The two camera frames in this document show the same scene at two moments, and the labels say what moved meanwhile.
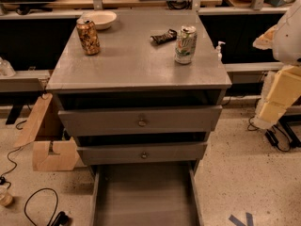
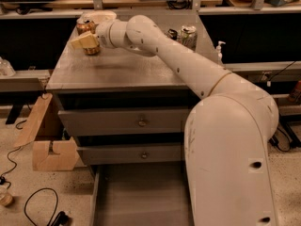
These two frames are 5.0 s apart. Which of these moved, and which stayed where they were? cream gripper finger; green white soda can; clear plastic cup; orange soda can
Moved: cream gripper finger
Stayed: clear plastic cup; orange soda can; green white soda can
